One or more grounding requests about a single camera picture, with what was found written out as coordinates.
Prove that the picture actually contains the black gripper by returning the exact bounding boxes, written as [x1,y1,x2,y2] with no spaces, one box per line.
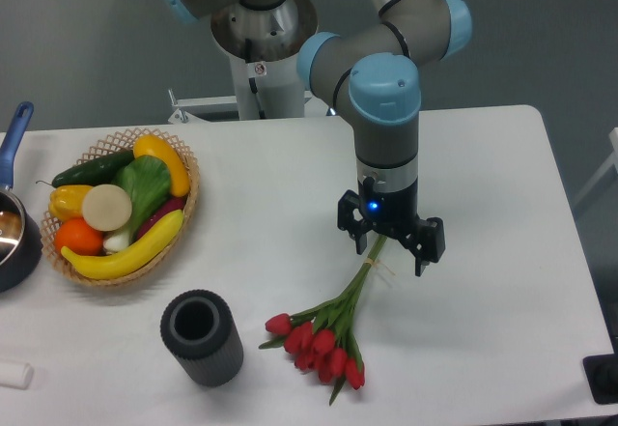
[337,181,444,277]

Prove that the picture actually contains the red tulip bouquet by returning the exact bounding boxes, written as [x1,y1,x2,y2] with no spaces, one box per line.
[259,235,387,405]

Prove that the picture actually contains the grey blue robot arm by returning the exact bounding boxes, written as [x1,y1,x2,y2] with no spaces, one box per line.
[165,0,472,272]

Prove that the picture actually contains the purple eggplant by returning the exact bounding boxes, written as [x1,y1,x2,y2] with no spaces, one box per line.
[135,197,185,240]

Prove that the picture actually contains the dark grey ribbed vase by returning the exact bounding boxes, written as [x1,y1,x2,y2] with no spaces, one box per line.
[159,290,244,387]

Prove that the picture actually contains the green bok choy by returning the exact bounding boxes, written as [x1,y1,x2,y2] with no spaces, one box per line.
[103,156,171,255]

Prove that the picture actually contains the black device at edge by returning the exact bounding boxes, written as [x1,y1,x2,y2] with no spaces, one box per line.
[582,354,618,405]

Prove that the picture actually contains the yellow squash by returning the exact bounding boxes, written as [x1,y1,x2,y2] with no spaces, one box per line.
[133,134,190,197]

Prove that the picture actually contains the beige round disc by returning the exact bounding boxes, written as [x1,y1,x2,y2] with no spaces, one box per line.
[81,185,132,232]

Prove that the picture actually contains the green cucumber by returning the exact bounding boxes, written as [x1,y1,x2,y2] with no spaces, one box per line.
[37,150,134,188]

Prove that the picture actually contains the yellow banana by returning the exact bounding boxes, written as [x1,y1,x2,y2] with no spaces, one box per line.
[61,210,184,281]

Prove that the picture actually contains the orange fruit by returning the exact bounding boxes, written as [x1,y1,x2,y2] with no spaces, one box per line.
[54,218,103,256]

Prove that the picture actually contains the yellow bell pepper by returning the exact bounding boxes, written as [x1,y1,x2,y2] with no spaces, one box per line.
[48,185,93,222]

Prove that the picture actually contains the white cylinder object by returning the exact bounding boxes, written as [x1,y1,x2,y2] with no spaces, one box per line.
[0,359,34,390]

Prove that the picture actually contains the white chair frame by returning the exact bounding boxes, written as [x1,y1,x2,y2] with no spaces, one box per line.
[572,128,617,217]

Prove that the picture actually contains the blue handled saucepan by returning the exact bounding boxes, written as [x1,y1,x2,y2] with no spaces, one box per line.
[1,101,42,293]

